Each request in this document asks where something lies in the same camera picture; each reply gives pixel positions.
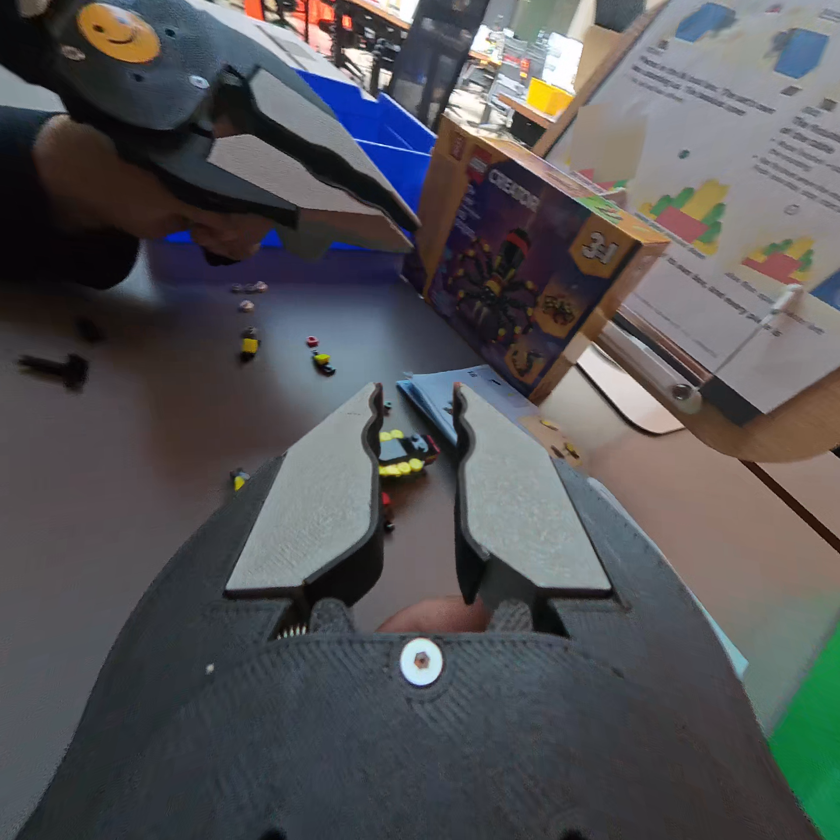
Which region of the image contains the pale wooden stand base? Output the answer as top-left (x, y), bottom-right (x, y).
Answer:
top-left (545, 315), bottom-right (706, 437)

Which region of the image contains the printed instruction sheet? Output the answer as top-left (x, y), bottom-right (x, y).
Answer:
top-left (548, 0), bottom-right (840, 414)

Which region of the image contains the long black lego piece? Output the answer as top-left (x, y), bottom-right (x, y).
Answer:
top-left (16, 353), bottom-right (90, 391)

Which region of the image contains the instruction poster on board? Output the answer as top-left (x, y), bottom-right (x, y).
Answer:
top-left (532, 0), bottom-right (840, 465)

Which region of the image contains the person's left hand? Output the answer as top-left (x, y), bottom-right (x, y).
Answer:
top-left (33, 115), bottom-right (284, 258)

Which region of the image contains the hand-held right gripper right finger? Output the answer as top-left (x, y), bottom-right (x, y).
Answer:
top-left (451, 382), bottom-right (614, 606)

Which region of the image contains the blue plastic bin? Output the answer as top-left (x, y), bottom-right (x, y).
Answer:
top-left (164, 69), bottom-right (439, 253)

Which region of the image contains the partly built lego spider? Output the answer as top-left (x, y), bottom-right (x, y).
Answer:
top-left (377, 430), bottom-right (442, 479)

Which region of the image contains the background wooden desk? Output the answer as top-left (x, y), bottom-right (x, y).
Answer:
top-left (495, 92), bottom-right (572, 148)

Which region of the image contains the green plastic bin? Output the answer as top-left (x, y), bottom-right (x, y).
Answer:
top-left (768, 646), bottom-right (840, 840)

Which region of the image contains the lego set box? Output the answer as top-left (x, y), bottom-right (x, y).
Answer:
top-left (402, 113), bottom-right (670, 404)

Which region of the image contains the yellow plastic bin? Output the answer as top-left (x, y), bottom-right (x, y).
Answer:
top-left (525, 77), bottom-right (575, 118)

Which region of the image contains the blue instruction booklet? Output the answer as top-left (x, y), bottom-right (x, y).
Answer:
top-left (395, 364), bottom-right (585, 470)

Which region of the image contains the person's right hand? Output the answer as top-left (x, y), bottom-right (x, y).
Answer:
top-left (375, 596), bottom-right (493, 634)

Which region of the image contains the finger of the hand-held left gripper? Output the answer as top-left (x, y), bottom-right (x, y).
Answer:
top-left (213, 66), bottom-right (422, 234)
top-left (151, 133), bottom-right (416, 260)

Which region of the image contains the person's left forearm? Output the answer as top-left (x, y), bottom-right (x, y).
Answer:
top-left (0, 105), bottom-right (142, 291)

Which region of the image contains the metal wire clip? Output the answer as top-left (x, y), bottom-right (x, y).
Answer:
top-left (669, 314), bottom-right (782, 404)

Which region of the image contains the black office chair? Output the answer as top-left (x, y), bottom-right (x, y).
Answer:
top-left (387, 0), bottom-right (490, 132)

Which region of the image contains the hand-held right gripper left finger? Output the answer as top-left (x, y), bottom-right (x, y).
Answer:
top-left (224, 382), bottom-right (387, 611)

